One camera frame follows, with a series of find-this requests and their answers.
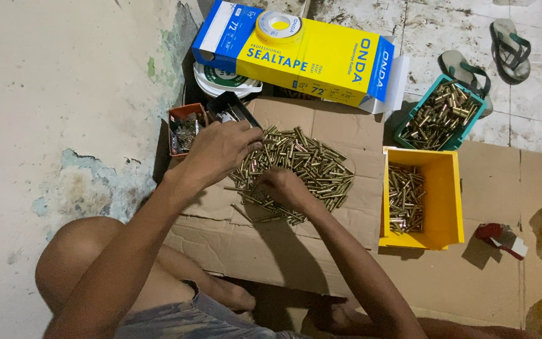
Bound person's left hand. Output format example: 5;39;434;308
164;121;265;192

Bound person's right hand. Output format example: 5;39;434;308
257;167;321;218

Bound small black box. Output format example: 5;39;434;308
206;91;263;130

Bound large heap of brass fittings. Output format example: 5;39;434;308
224;125;356;227

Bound small orange box of parts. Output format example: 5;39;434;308
167;103;210;157

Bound brown flat cardboard sheet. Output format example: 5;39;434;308
164;96;387;298
252;139;542;330

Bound yellow and blue carton box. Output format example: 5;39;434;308
191;0;411;115

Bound yellow tape roll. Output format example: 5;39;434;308
255;10;305;46

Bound brass fittings batch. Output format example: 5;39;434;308
400;79;481;151
388;162;426;234

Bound teal plastic tray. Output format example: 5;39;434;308
393;73;487;152

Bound patterned grey shorts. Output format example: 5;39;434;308
113;280;311;339

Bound person's right leg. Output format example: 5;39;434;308
301;299;542;339

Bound person's leg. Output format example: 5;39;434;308
301;299;542;339
35;216;258;339

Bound yellow plastic bin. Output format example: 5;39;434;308
378;145;465;251

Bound person's left leg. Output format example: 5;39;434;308
35;216;258;339

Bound red and white crumpled packet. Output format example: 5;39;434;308
474;222;529;261

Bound green strap flip flop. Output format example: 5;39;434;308
489;18;532;83
438;49;494;118

